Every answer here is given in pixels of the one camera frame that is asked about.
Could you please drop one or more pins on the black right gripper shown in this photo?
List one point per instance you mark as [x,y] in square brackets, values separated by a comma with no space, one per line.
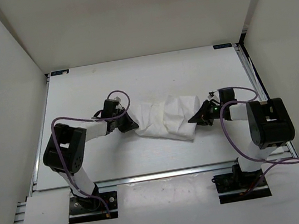
[201,117]

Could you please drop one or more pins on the blue corner label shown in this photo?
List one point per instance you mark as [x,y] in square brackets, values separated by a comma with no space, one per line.
[60,72]
[221,46]

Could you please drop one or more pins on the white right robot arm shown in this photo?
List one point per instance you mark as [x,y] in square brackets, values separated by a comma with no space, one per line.
[269,124]

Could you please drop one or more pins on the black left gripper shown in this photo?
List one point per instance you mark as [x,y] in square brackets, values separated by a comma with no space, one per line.
[129,125]

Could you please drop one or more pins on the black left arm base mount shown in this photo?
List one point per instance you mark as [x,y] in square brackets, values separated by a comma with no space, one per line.
[89,209]

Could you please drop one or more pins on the white pleated skirt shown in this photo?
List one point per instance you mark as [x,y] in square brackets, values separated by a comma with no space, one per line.
[166,119]

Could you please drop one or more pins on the blue right corner label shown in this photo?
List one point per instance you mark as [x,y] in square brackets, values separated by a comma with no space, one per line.
[221,46]

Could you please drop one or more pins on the aluminium right frame rail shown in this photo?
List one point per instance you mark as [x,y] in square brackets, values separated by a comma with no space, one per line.
[249,67]

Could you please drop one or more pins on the aluminium front table rail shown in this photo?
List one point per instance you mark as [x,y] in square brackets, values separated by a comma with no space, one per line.
[169,174]

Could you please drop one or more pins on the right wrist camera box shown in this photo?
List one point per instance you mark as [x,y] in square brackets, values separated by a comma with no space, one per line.
[213,96]

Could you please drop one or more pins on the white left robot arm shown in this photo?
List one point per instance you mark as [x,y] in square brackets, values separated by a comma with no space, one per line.
[64,153]

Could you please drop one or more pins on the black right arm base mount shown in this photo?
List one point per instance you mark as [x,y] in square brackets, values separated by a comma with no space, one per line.
[238,185]

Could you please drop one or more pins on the blue left corner label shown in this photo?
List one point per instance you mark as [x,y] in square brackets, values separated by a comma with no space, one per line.
[60,72]

